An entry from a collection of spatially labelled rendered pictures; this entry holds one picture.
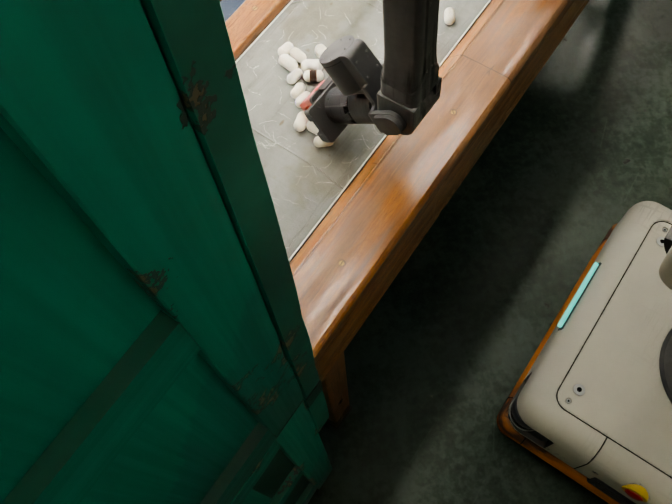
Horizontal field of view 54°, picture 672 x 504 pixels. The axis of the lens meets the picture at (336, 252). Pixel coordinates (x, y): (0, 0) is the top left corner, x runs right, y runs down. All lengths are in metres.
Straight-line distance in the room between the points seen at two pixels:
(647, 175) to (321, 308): 1.32
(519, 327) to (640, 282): 0.35
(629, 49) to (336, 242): 1.52
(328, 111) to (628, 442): 0.89
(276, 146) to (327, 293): 0.28
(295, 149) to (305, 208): 0.11
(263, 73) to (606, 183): 1.14
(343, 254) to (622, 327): 0.75
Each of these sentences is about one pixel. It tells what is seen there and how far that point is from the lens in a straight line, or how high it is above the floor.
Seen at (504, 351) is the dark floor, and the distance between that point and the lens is 1.75.
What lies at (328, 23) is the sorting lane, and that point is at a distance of 1.24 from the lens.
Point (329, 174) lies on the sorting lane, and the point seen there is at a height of 0.74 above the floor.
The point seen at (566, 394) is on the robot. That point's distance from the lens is 1.46.
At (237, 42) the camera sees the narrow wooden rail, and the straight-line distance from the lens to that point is 1.20.
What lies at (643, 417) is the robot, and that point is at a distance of 1.50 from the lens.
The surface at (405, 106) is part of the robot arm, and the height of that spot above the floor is 0.95.
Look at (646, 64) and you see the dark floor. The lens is 2.29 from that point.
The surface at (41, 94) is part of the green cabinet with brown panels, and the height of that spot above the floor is 1.49.
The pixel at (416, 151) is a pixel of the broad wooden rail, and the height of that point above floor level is 0.76.
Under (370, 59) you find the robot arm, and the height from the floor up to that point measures 0.95.
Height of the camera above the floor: 1.65
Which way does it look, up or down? 66 degrees down
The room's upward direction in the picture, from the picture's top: 5 degrees counter-clockwise
